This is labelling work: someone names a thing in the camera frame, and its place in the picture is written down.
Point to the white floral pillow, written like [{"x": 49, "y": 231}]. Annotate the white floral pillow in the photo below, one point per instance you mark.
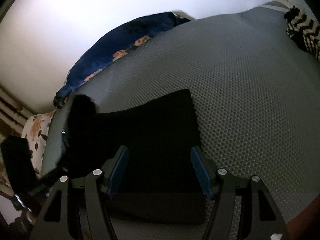
[{"x": 36, "y": 131}]

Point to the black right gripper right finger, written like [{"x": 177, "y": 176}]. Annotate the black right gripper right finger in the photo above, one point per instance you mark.
[{"x": 243, "y": 207}]

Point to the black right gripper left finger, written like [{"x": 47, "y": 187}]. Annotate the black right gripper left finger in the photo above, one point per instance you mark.
[{"x": 77, "y": 209}]

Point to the black white striped cloth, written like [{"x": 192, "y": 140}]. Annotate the black white striped cloth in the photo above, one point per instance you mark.
[{"x": 303, "y": 30}]

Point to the black pants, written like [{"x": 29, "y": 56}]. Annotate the black pants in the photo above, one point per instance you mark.
[{"x": 155, "y": 181}]

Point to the navy floral blanket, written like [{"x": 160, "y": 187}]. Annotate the navy floral blanket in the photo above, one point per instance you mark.
[{"x": 114, "y": 45}]

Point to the grey mesh mattress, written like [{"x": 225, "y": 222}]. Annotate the grey mesh mattress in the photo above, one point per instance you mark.
[{"x": 255, "y": 95}]

